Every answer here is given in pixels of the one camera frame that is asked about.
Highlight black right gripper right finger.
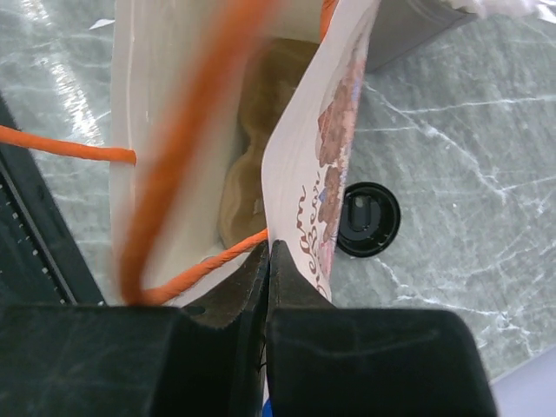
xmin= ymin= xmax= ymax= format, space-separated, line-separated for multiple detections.
xmin=268 ymin=240 xmax=334 ymax=313

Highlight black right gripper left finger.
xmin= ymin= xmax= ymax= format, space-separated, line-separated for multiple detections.
xmin=182 ymin=241 xmax=269 ymax=329

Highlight grey straw holder cup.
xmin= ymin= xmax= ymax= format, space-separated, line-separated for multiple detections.
xmin=366 ymin=0 xmax=476 ymax=74

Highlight brown paper takeout bag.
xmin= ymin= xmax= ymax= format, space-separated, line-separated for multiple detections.
xmin=0 ymin=0 xmax=381 ymax=308

